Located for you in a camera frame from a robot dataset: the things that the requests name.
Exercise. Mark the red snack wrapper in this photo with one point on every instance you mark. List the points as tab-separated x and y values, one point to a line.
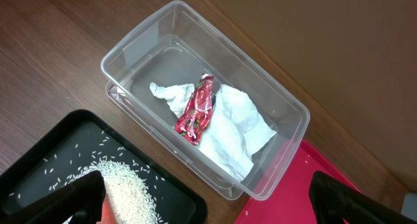
198	112

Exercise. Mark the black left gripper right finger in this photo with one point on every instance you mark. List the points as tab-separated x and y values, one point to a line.
335	203

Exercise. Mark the black tray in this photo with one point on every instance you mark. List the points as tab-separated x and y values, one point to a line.
180	203

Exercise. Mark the white rice pile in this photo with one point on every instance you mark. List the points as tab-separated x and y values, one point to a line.
130	186

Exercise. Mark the red serving tray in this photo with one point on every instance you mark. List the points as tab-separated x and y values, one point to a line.
289	203

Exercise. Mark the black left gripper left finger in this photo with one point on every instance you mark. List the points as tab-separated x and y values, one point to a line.
80	201

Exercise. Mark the grey dishwasher rack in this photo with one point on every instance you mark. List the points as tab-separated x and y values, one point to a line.
409	207

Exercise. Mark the clear plastic bin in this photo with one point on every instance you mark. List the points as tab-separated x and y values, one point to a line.
176	45

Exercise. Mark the orange carrot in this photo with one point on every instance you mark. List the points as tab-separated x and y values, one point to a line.
108	216

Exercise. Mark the white paper napkin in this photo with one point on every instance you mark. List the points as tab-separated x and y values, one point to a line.
236	130

